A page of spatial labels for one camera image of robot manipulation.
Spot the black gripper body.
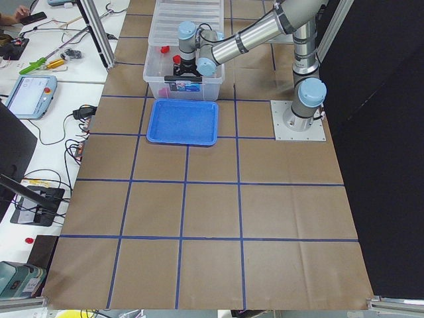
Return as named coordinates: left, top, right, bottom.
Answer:
left=173, top=61, right=201, bottom=77

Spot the clear plastic box lid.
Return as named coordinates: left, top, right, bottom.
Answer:
left=148, top=0, right=225, bottom=47

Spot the red block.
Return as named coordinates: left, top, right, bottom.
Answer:
left=173, top=55, right=181, bottom=64
left=160, top=46, right=170, bottom=54

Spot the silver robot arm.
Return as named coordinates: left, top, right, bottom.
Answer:
left=174, top=1, right=328, bottom=101

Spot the clear plastic storage box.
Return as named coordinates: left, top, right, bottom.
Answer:
left=142, top=42, right=226, bottom=101

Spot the blue plastic tray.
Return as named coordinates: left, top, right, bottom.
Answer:
left=146, top=99, right=219, bottom=146

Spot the person hand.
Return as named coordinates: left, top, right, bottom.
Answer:
left=14, top=5, right=30, bottom=21

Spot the black power adapter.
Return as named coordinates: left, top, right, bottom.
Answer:
left=72, top=105, right=97, bottom=120

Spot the black phone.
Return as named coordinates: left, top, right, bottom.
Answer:
left=21, top=12, right=47, bottom=25

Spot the teach pendant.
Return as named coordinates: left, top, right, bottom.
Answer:
left=5, top=75, right=58, bottom=120

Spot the black monitor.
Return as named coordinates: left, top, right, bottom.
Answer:
left=0, top=101, right=59, bottom=213

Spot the black box latch handle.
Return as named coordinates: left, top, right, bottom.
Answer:
left=164, top=76, right=203, bottom=83

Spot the aluminium frame post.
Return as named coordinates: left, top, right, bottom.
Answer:
left=76, top=0, right=115, bottom=70

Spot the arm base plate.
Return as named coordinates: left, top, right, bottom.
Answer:
left=270, top=100, right=327, bottom=142

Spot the green handled reacher grabber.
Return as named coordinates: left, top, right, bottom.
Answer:
left=19, top=27, right=109, bottom=75

